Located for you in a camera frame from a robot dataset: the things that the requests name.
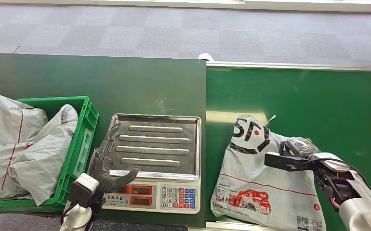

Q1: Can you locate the silver conveyor side rail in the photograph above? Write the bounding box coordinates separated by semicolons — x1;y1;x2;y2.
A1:
205;61;371;71

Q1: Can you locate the green plastic crate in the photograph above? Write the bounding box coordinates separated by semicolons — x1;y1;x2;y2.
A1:
0;96;99;214

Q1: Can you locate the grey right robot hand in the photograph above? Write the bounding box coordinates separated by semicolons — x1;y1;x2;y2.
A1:
279;137;320;158

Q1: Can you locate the white courier bag, red line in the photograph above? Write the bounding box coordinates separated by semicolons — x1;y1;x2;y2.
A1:
0;91;48;200

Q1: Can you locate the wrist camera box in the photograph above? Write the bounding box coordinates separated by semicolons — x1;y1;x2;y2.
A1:
264;152;352;173
69;173;99;208

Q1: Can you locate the green conveyor belt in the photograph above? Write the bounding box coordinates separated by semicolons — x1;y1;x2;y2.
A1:
205;65;371;231

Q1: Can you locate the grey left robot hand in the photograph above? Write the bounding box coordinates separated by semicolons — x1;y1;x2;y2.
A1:
87;127;140;194

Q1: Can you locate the white courier bag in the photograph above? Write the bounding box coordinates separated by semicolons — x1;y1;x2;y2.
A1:
210;114;327;231
0;91;48;200
8;104;79;207

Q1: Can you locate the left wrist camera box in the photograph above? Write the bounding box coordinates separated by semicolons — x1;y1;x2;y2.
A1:
69;173;99;208

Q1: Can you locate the crumpled white courier bag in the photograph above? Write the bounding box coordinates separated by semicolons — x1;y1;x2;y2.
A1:
8;104;79;207

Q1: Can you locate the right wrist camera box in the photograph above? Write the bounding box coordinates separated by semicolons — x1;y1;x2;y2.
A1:
264;152;352;173

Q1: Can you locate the electronic scale with steel pan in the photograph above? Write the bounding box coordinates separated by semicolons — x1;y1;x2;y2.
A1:
95;113;202;215

